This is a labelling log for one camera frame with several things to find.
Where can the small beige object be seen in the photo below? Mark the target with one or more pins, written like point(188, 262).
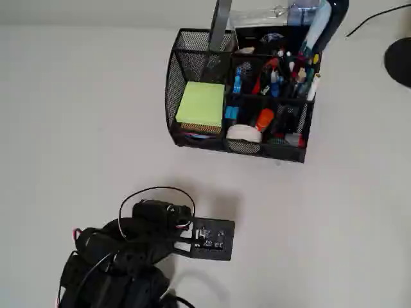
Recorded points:
point(246, 50)

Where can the dark blue curved tool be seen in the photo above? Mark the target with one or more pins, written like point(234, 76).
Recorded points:
point(337, 19)

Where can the grey red small item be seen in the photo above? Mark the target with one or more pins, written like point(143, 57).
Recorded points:
point(292, 139)

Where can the grey black scissors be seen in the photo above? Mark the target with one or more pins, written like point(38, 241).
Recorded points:
point(220, 25)

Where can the blue cap pen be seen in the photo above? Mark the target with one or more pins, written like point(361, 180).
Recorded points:
point(275, 91)

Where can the dark glossy oval object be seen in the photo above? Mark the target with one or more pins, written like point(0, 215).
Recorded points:
point(272, 38)

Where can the black round lamp base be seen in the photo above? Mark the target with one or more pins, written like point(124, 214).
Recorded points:
point(399, 61)

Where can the black wrist camera board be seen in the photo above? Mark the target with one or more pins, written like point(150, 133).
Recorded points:
point(228, 253)

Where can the orange cap marker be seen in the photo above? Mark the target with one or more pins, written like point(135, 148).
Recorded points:
point(265, 118)

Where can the white tape roll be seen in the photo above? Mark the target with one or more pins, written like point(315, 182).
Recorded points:
point(244, 132)

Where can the slim blue clip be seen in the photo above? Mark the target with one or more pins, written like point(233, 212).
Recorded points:
point(238, 83)

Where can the black mesh desk organizer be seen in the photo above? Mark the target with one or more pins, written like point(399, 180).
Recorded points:
point(282, 154)

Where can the yellow cap pen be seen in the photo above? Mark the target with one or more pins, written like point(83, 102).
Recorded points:
point(316, 58)

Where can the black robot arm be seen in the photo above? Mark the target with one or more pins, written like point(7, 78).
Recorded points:
point(128, 256)

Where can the green sticky note pad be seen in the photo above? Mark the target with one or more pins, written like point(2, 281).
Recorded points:
point(200, 104)

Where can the blue binder clip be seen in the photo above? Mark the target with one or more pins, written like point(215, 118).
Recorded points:
point(231, 112)

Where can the white marker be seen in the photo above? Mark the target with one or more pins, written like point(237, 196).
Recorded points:
point(312, 91)

